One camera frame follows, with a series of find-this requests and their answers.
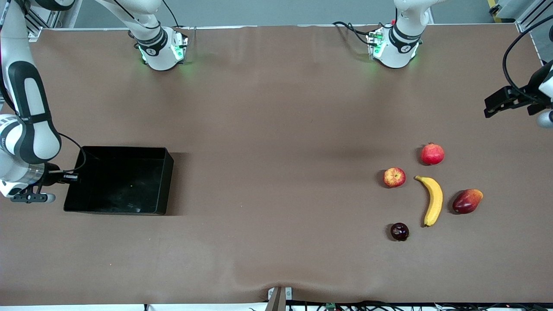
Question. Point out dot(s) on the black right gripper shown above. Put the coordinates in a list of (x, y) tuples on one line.
[(51, 179)]

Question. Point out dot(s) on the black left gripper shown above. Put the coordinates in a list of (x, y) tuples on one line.
[(528, 92)]

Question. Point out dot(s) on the black plastic box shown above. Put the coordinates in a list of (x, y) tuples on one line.
[(121, 181)]

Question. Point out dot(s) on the yellow banana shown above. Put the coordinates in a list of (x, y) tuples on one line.
[(434, 198)]

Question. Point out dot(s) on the red yellow apple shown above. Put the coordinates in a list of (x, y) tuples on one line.
[(394, 177)]

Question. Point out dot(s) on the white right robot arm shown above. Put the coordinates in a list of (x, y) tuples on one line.
[(32, 99)]

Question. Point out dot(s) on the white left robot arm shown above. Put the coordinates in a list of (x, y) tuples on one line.
[(395, 54)]

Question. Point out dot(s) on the red pomegranate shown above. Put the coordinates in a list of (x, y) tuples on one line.
[(432, 154)]

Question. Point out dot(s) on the red yellow mango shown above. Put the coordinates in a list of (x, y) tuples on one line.
[(466, 202)]

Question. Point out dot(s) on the dark purple plum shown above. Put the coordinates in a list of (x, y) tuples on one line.
[(399, 232)]

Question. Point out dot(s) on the brown table mat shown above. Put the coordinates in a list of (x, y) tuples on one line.
[(259, 108)]

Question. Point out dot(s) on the plain aluminium frame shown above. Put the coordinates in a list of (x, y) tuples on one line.
[(527, 13)]

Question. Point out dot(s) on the yellow black post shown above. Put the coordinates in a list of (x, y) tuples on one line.
[(494, 11)]

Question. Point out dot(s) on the aluminium frame with black struts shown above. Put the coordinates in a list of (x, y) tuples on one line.
[(47, 19)]

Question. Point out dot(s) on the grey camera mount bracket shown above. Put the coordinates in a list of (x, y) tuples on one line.
[(278, 299)]

